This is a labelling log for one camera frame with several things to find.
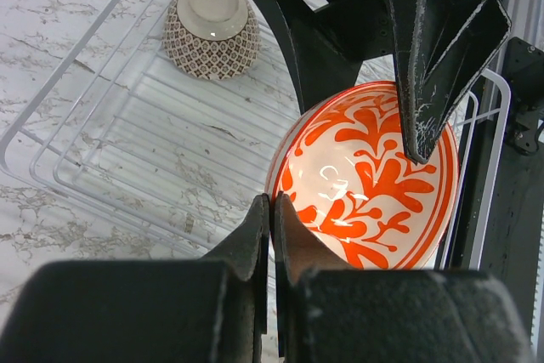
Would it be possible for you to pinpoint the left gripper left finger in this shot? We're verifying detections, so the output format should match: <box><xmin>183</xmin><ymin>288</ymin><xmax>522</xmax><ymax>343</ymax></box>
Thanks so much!
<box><xmin>1</xmin><ymin>194</ymin><xmax>270</xmax><ymax>362</ymax></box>

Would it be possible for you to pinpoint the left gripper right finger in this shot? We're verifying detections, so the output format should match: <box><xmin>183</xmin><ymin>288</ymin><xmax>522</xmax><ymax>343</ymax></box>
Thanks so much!
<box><xmin>274</xmin><ymin>194</ymin><xmax>534</xmax><ymax>362</ymax></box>

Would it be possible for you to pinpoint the brown patterned bowl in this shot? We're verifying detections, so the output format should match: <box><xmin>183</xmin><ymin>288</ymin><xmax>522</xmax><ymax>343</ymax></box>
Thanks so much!
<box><xmin>162</xmin><ymin>0</ymin><xmax>261</xmax><ymax>81</ymax></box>

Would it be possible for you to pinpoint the orange floral bowl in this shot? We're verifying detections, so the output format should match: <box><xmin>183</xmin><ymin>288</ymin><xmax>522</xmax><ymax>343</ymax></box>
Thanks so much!
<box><xmin>265</xmin><ymin>81</ymin><xmax>459</xmax><ymax>269</ymax></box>

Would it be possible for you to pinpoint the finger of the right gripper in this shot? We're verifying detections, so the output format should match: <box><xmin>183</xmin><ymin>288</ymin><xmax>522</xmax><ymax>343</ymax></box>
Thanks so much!
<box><xmin>388</xmin><ymin>0</ymin><xmax>511</xmax><ymax>163</ymax></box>
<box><xmin>253</xmin><ymin>0</ymin><xmax>394</xmax><ymax>112</ymax></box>

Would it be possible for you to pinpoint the white wire dish rack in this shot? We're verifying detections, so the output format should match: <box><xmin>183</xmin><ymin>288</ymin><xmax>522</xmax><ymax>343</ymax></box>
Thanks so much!
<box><xmin>0</xmin><ymin>0</ymin><xmax>511</xmax><ymax>271</ymax></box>

